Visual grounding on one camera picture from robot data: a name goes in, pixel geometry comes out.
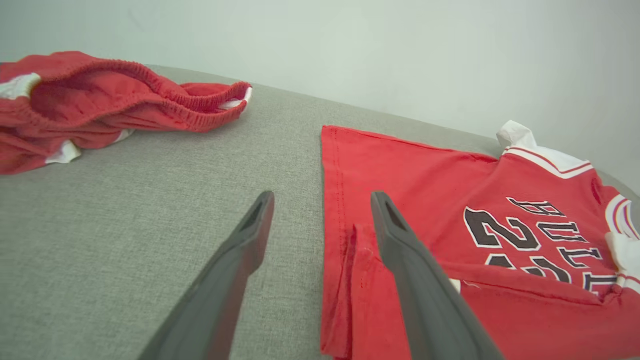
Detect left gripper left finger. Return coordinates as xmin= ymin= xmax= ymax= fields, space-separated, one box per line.
xmin=137 ymin=190 xmax=276 ymax=360

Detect red basketball jersey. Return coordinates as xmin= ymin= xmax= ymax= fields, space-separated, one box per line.
xmin=320 ymin=120 xmax=640 ymax=360

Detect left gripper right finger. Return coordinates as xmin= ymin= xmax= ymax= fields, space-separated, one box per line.
xmin=370 ymin=191 xmax=506 ymax=360

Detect red shorts with white stripe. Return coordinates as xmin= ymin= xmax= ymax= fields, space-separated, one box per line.
xmin=0 ymin=50 xmax=252 ymax=176

